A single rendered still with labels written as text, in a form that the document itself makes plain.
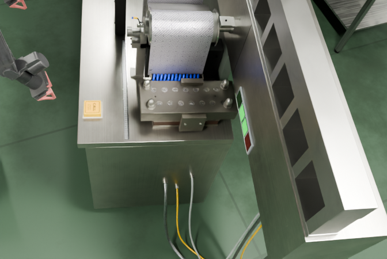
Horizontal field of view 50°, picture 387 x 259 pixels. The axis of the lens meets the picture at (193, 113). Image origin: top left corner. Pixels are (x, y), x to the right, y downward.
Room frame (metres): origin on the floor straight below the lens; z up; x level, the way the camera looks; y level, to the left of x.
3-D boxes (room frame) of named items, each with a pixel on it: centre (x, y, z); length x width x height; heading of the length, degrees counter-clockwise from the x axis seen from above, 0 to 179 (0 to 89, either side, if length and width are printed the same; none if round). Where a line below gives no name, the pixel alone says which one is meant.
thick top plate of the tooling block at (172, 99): (1.00, 0.04, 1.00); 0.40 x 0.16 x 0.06; 110
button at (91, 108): (0.88, 0.42, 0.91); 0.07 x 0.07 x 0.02; 20
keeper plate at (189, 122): (0.92, -0.01, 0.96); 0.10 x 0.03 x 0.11; 110
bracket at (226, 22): (1.21, -0.03, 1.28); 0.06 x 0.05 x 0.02; 110
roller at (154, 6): (1.27, 0.18, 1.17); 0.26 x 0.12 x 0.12; 110
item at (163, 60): (1.10, 0.12, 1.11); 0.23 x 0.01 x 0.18; 110
